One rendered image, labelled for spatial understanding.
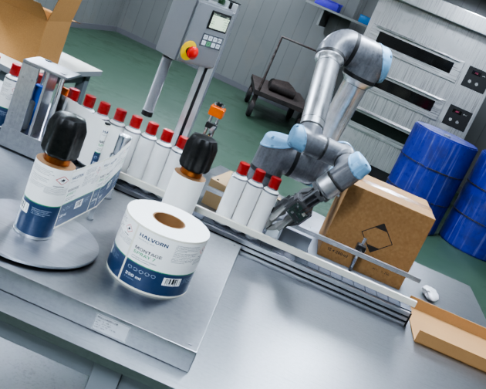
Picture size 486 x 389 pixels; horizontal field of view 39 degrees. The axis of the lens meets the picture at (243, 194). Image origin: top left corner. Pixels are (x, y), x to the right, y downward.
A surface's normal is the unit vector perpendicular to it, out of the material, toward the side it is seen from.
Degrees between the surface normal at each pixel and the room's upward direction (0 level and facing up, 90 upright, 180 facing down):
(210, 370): 0
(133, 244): 90
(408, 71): 90
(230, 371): 0
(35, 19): 90
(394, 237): 90
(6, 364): 0
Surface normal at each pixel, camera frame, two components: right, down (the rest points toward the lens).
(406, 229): -0.13, 0.25
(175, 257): 0.40, 0.44
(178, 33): -0.63, -0.02
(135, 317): 0.38, -0.88
